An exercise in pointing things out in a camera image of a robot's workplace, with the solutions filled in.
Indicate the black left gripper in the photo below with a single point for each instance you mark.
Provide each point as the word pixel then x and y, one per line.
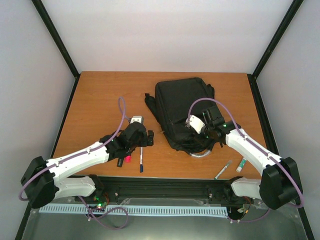
pixel 144 142

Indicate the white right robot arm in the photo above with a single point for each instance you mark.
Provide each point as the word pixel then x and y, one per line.
pixel 257 160

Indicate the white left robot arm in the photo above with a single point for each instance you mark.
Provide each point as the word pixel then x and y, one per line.
pixel 47 180

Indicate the pink highlighter marker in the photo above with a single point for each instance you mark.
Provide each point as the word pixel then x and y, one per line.
pixel 127 159

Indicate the blue ballpoint pen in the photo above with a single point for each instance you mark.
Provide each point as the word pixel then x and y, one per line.
pixel 141 166

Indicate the green highlighter marker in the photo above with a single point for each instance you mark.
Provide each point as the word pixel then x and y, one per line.
pixel 120 162

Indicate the grey whiteboard marker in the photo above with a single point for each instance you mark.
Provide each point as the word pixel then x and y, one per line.
pixel 223 170

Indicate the white glue stick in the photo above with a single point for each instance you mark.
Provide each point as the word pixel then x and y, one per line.
pixel 241 165

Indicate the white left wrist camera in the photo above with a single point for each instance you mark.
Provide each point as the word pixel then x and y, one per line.
pixel 137 119

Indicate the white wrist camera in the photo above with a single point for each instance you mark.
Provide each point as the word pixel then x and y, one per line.
pixel 195 123
pixel 137 119

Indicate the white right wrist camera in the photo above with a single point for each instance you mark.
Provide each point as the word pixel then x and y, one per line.
pixel 195 123

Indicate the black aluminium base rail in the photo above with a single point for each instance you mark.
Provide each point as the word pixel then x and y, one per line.
pixel 117 189

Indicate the light blue cable duct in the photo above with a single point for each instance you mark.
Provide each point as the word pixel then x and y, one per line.
pixel 143 210

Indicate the black left frame post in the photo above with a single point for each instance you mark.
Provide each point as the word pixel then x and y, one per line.
pixel 50 26

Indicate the black frame post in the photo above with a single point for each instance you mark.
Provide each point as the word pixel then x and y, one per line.
pixel 50 26
pixel 281 29

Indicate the black right frame post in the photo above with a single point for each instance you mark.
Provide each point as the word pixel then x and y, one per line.
pixel 281 29

